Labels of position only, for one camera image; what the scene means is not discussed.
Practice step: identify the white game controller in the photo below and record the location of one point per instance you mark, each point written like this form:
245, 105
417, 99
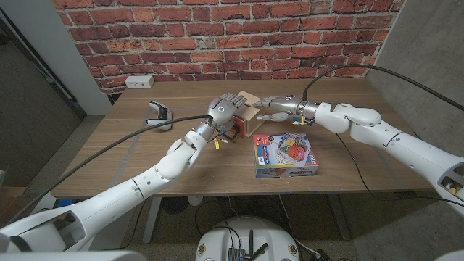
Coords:
161, 123

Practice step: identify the white power outlet strip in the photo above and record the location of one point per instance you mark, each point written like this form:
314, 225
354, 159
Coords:
139, 82

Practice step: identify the wooden box with slot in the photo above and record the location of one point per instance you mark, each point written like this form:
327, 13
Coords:
253, 110

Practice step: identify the white table leg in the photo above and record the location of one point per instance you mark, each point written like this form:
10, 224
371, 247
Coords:
150, 228

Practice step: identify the colourful toy package box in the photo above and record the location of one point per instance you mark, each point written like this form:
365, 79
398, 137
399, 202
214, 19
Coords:
284, 154

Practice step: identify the black antenna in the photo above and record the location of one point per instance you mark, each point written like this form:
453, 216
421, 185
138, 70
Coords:
250, 243
260, 250

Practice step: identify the dark table leg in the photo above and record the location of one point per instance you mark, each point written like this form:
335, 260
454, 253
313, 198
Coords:
339, 217

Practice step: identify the white robot torso base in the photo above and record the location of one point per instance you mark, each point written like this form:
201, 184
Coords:
250, 232

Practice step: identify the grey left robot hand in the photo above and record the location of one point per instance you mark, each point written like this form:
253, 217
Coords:
221, 108

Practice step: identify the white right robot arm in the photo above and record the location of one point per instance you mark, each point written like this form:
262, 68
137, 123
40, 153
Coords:
417, 152

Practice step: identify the blue floor pad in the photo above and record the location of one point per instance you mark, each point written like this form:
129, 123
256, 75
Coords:
60, 203

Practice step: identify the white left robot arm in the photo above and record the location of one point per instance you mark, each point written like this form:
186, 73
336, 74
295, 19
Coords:
116, 195

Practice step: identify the wooden drawer with red front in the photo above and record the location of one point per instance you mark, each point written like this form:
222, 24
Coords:
238, 125

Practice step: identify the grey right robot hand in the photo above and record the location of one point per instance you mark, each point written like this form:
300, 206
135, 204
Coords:
288, 104

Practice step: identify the printed red brick backdrop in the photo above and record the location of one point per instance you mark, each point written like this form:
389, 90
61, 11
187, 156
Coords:
232, 40

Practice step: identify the small grey computer box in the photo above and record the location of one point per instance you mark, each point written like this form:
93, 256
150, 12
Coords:
236, 254

